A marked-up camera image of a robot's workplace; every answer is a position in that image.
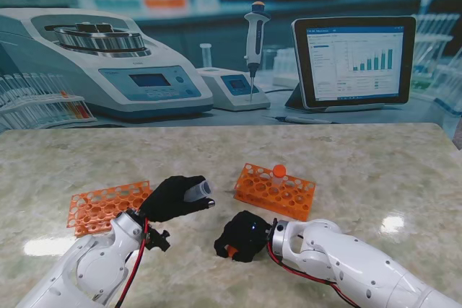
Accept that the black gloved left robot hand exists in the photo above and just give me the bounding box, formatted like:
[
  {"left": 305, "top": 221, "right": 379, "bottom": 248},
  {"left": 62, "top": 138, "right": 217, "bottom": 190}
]
[{"left": 139, "top": 175, "right": 217, "bottom": 222}]

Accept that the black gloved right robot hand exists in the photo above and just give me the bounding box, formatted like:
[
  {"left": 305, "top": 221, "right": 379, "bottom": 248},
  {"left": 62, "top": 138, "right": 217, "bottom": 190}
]
[{"left": 214, "top": 209, "right": 276, "bottom": 263}]

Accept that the clear plastic test tube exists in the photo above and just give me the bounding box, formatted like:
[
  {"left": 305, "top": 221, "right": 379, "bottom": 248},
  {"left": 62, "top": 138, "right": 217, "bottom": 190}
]
[
  {"left": 183, "top": 180, "right": 213, "bottom": 203},
  {"left": 271, "top": 175, "right": 287, "bottom": 194}
]

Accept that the orange test tube rack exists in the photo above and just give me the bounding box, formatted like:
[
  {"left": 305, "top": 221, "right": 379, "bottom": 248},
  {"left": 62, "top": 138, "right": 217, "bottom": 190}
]
[
  {"left": 233, "top": 162, "right": 317, "bottom": 221},
  {"left": 66, "top": 180, "right": 154, "bottom": 238}
]

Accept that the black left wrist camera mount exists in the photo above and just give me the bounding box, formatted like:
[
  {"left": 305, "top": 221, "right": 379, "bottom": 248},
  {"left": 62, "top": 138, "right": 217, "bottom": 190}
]
[{"left": 145, "top": 226, "right": 173, "bottom": 252}]

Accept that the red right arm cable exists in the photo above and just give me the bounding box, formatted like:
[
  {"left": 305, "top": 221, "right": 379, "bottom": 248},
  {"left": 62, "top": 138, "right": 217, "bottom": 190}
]
[{"left": 266, "top": 242, "right": 362, "bottom": 308}]

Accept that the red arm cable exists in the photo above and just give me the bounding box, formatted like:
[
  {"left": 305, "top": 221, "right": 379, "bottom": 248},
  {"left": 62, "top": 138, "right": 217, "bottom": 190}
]
[
  {"left": 266, "top": 242, "right": 362, "bottom": 308},
  {"left": 115, "top": 216, "right": 149, "bottom": 308}
]

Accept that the red left arm cable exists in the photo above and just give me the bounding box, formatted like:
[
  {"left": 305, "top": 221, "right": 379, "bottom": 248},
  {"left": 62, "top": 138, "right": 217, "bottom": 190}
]
[{"left": 115, "top": 216, "right": 149, "bottom": 308}]

